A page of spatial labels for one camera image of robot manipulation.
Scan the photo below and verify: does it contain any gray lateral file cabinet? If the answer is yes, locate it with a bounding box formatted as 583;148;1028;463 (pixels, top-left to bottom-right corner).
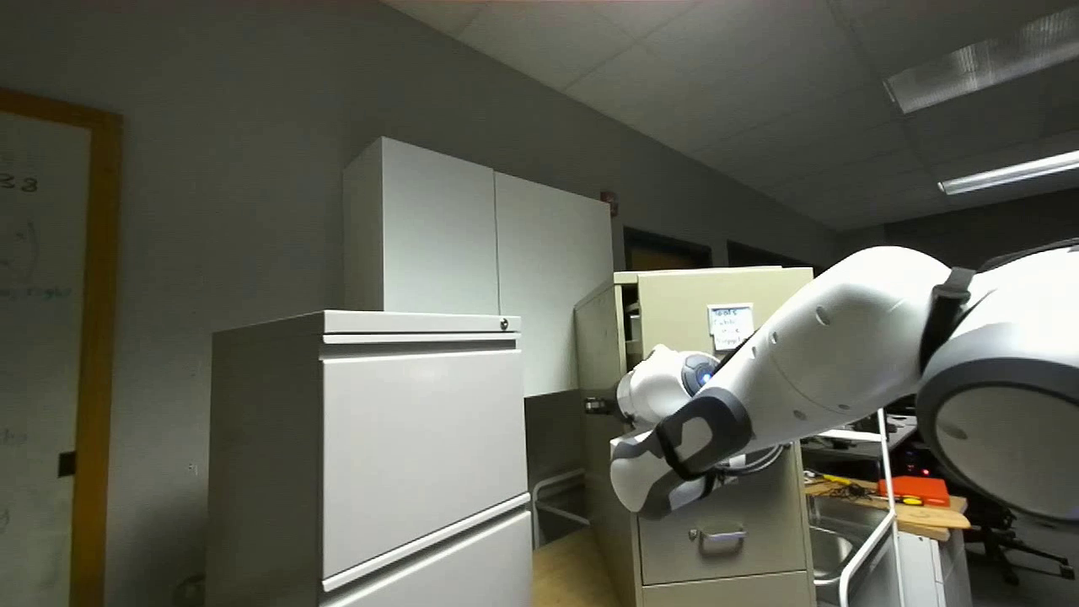
201;308;537;607

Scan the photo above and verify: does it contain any white metal stand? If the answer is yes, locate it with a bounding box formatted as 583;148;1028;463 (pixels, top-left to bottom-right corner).
832;409;905;607

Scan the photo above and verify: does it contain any orange tool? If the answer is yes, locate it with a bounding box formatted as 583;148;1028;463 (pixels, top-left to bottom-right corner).
873;472;953;509

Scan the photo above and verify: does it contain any beige filing cabinet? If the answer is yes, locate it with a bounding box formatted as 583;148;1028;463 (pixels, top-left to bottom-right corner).
573;264;820;607

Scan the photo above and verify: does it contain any metal handle of unlabelled drawer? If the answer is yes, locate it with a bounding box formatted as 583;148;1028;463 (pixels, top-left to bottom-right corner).
688;526;749;563

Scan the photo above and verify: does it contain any wood framed whiteboard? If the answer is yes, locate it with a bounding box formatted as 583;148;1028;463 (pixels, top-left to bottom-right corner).
0;88;128;607

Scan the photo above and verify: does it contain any tall white cabinet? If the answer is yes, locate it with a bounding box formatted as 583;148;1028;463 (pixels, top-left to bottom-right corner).
337;136;619;402

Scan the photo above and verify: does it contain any beige filing cabinet drawer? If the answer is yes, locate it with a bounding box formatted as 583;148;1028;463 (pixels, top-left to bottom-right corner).
573;264;815;399

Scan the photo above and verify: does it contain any large fluorescent ceiling light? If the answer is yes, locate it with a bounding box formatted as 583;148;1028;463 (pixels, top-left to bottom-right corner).
880;3;1079;118

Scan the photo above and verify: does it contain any white drawer label card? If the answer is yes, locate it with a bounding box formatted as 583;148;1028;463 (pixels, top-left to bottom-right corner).
704;299;760;357

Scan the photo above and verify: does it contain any narrow fluorescent ceiling light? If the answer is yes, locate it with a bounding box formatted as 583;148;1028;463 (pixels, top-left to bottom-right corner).
934;145;1079;203

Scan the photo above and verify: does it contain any wooden workbench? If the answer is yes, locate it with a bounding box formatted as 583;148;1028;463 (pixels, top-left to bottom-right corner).
804;469;979;545

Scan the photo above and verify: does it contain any beige unlabelled cabinet drawer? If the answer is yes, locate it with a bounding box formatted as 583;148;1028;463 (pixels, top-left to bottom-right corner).
634;442;815;585

